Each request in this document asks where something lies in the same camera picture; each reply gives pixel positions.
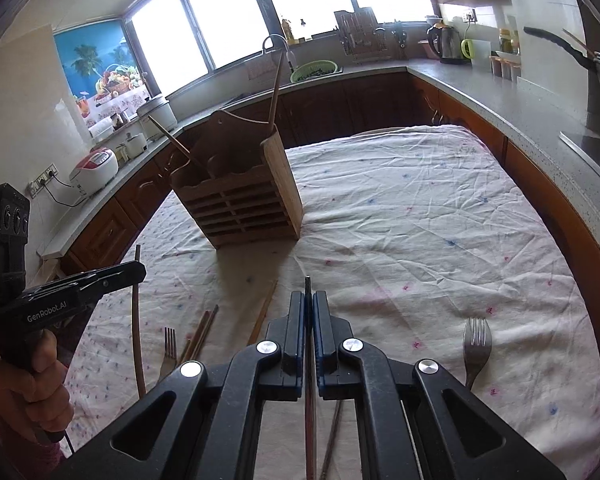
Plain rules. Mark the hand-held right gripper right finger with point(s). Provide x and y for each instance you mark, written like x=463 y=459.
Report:
x=322 y=325

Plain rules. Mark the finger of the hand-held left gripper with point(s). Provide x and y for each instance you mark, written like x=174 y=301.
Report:
x=120 y=277

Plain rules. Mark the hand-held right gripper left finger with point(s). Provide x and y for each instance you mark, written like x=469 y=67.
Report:
x=296 y=325

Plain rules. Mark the long thin brown chopstick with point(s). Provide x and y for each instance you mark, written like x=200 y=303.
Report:
x=136 y=310

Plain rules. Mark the metal chopstick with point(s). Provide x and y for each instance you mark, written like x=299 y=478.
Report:
x=334 y=435

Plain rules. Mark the dark chopstick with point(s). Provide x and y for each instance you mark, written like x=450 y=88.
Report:
x=309 y=440

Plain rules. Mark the wooden utensil holder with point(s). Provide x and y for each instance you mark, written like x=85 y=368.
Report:
x=240 y=205

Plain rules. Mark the person's left hand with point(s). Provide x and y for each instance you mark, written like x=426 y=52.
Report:
x=25 y=390

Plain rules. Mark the metal fork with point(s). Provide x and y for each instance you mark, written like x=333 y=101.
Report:
x=476 y=345
x=169 y=355

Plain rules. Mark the red and white rice cooker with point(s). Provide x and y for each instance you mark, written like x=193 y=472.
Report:
x=97 y=170

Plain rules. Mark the white floral tablecloth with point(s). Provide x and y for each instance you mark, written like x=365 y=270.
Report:
x=405 y=240

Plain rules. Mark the small white cooker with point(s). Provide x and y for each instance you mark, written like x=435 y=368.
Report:
x=132 y=146

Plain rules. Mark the long brown wooden chopstick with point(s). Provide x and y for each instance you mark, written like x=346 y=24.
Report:
x=172 y=141

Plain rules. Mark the long light wooden chopstick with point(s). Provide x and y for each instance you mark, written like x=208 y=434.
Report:
x=275 y=95

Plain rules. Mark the green colander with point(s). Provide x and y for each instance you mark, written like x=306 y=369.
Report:
x=305 y=77

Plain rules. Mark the kitchen faucet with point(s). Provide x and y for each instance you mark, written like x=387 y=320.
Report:
x=292 y=60

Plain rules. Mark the window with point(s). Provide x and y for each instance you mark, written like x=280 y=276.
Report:
x=220 y=15

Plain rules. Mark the dish rack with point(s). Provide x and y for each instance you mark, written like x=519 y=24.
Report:
x=360 y=35

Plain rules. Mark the bottle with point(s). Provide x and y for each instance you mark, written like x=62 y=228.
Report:
x=286 y=30

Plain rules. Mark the kitchen tool stand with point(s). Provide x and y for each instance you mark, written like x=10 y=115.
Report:
x=400 y=40

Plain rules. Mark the electric kettle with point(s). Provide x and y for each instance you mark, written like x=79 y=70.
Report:
x=447 y=45

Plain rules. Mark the spice jar set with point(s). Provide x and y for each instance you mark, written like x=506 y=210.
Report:
x=505 y=67

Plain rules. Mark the glass jars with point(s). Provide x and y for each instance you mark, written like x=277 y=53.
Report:
x=509 y=40

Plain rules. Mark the black wok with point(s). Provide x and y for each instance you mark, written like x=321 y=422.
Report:
x=555 y=45

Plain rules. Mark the wall socket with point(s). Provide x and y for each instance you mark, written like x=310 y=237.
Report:
x=42 y=179
x=470 y=15

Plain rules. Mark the tropical fruit wall poster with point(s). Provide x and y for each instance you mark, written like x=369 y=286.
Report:
x=80 y=55

